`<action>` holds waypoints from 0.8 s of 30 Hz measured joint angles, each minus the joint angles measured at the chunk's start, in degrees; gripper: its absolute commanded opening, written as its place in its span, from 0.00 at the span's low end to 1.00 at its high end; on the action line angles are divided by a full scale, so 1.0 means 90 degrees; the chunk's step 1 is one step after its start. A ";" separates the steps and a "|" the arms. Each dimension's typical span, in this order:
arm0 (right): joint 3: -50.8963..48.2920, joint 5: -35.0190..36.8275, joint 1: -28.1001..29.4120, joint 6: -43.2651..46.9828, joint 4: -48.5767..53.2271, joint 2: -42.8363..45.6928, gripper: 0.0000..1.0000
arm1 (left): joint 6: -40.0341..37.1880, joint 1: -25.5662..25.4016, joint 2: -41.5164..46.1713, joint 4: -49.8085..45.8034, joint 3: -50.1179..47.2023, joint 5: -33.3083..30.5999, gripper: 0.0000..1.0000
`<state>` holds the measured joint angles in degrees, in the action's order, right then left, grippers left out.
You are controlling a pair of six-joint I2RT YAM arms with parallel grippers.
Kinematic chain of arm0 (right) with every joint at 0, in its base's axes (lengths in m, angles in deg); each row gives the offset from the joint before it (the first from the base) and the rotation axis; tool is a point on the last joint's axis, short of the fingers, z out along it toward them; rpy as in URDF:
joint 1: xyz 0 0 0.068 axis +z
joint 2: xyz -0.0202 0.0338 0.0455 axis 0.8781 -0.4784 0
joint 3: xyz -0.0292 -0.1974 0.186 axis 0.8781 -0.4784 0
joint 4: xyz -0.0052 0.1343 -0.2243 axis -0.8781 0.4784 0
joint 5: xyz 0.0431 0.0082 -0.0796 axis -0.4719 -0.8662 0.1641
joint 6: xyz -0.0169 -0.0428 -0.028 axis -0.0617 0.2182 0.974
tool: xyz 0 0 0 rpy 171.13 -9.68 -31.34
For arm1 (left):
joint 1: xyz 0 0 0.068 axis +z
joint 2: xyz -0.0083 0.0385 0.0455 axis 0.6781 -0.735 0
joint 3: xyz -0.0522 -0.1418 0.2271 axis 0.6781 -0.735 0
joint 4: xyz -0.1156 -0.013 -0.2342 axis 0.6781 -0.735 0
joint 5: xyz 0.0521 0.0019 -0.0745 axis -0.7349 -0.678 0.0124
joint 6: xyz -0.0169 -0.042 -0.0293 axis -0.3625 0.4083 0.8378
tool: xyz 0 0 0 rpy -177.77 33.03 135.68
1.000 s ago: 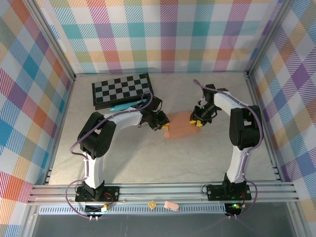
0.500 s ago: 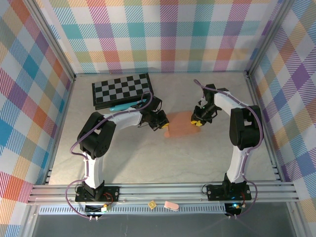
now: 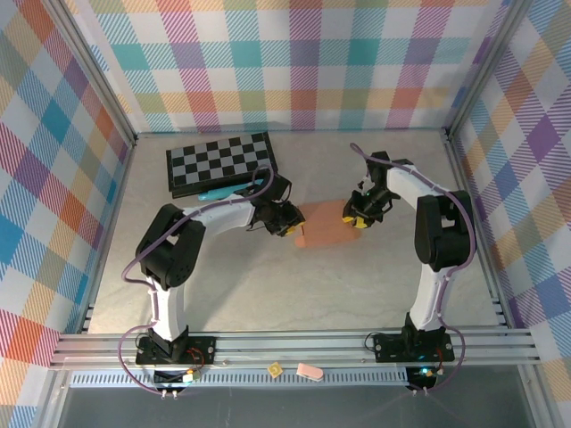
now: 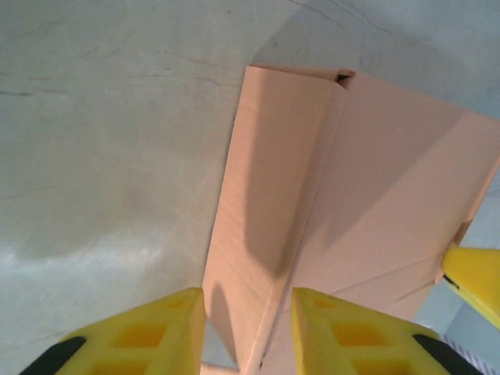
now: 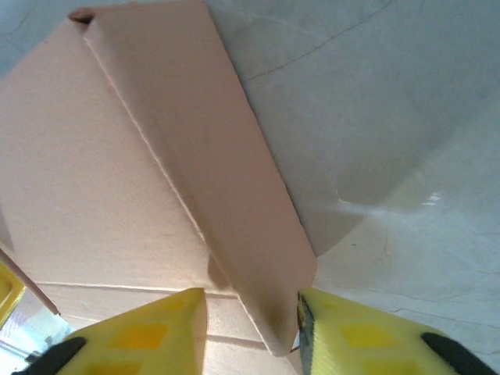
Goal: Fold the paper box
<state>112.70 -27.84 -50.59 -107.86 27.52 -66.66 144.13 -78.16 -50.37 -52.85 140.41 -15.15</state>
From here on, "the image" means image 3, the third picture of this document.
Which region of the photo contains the orange cloth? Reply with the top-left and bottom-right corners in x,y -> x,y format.
293,200 -> 363,249

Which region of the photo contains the teal marker pen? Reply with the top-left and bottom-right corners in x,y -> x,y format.
197,182 -> 251,202

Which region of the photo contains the black and grey chessboard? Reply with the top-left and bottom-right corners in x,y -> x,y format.
165,131 -> 280,200

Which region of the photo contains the pink eraser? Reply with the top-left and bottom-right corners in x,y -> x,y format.
296,363 -> 325,383

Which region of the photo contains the black controller board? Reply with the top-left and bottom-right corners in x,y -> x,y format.
153,369 -> 202,387
408,365 -> 447,385

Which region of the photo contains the aluminium mounting rail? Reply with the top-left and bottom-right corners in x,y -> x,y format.
48,327 -> 543,371

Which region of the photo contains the aluminium side rail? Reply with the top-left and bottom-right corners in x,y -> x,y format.
443,131 -> 512,329
79,137 -> 139,333

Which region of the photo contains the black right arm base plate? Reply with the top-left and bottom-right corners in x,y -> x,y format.
372,332 -> 456,363

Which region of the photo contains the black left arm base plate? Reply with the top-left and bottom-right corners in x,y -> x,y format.
135,336 -> 218,367

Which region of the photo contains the grey slotted cable duct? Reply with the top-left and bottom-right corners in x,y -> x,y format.
70,367 -> 410,388

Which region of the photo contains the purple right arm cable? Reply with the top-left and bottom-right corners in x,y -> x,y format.
350,142 -> 475,396

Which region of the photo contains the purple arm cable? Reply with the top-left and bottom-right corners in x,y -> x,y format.
350,142 -> 475,396
118,163 -> 275,396

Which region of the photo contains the aluminium frame post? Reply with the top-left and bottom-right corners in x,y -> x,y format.
445,0 -> 534,139
44,0 -> 137,148

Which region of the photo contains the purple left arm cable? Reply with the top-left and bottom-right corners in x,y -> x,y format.
118,163 -> 275,396

